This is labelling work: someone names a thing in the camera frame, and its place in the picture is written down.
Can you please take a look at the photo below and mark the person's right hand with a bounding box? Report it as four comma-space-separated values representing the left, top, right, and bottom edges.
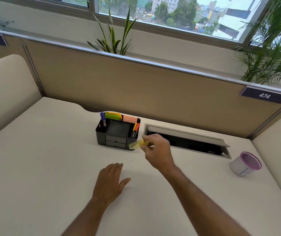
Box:
140, 133, 178, 174

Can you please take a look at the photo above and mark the person's left hand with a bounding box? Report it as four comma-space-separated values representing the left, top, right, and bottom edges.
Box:
92, 163, 131, 207

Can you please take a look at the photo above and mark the yellow sticky note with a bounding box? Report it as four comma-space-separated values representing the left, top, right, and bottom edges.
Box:
129, 139, 149, 150

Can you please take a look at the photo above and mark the person's right forearm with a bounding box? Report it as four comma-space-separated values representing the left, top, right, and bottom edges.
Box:
160, 165, 252, 236

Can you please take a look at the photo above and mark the person's left forearm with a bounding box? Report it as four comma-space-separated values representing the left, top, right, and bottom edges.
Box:
61, 197, 117, 236

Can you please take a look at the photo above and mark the yellow marker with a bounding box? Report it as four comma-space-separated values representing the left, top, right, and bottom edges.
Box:
130, 122, 138, 139

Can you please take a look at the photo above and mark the black desk organizer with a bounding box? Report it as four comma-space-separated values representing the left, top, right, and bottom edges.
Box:
95, 112, 141, 151

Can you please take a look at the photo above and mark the pink sticky note pad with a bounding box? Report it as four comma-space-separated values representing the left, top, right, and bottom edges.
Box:
122, 115, 139, 123

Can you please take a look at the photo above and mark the green sticky note pad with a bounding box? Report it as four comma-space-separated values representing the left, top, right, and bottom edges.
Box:
105, 112, 123, 121

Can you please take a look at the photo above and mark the beige desk partition panel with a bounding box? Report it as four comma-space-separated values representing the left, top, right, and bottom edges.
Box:
0, 27, 45, 97
22, 37, 281, 141

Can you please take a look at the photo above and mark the white cup with purple rim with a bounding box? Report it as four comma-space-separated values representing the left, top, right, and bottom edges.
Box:
229, 151, 262, 177

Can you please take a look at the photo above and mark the snake plant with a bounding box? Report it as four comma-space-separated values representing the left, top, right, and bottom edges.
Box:
87, 5, 137, 56

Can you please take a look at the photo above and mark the cream side divider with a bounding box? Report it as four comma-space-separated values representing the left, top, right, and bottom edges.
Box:
251, 113, 281, 209
0, 54, 43, 144

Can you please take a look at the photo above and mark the palm plant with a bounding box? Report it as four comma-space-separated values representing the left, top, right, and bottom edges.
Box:
232, 0, 281, 90

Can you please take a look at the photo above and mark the grey desk cable box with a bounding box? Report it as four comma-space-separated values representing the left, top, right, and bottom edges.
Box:
144, 124, 231, 159

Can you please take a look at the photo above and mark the grey window frame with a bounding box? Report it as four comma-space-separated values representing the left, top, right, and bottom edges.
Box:
0, 0, 270, 50

